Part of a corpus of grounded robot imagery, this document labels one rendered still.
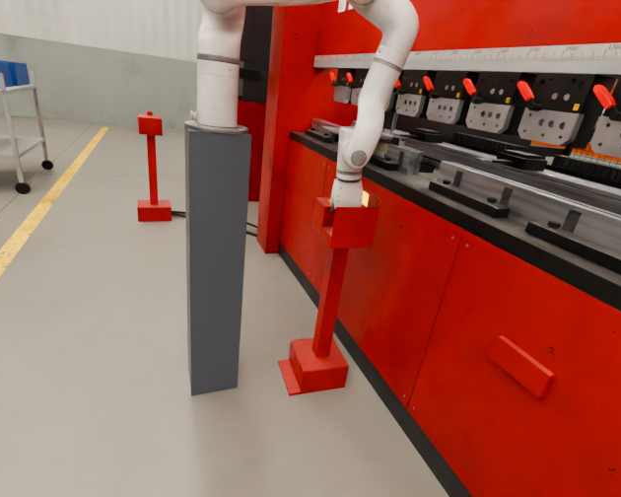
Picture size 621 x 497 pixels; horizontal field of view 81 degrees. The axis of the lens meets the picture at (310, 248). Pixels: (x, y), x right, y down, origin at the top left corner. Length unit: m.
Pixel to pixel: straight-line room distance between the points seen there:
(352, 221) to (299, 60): 1.44
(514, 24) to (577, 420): 1.03
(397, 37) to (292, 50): 1.34
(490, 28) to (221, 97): 0.82
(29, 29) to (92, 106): 1.39
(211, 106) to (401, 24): 0.57
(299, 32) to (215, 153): 1.46
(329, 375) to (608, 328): 1.00
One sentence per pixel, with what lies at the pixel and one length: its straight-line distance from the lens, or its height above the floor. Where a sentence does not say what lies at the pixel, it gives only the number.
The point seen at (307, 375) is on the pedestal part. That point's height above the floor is 0.10.
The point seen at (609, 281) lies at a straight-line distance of 0.95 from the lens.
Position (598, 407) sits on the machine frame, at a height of 0.62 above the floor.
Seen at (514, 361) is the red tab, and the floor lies 0.59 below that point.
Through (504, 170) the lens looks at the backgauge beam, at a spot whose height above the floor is 0.96.
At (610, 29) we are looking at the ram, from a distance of 1.15.
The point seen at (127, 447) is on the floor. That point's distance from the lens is 1.50.
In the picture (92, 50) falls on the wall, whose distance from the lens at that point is 8.42.
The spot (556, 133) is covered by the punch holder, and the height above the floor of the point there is 1.12.
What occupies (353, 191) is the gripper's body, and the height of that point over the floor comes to 0.86.
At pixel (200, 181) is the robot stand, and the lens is 1.16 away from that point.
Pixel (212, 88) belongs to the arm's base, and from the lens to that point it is 1.16.
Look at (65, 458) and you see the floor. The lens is 1.53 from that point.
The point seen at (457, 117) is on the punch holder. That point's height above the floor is 1.12.
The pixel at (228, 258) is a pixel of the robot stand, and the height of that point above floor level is 0.59.
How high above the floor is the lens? 1.16
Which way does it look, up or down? 24 degrees down
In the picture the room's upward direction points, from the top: 8 degrees clockwise
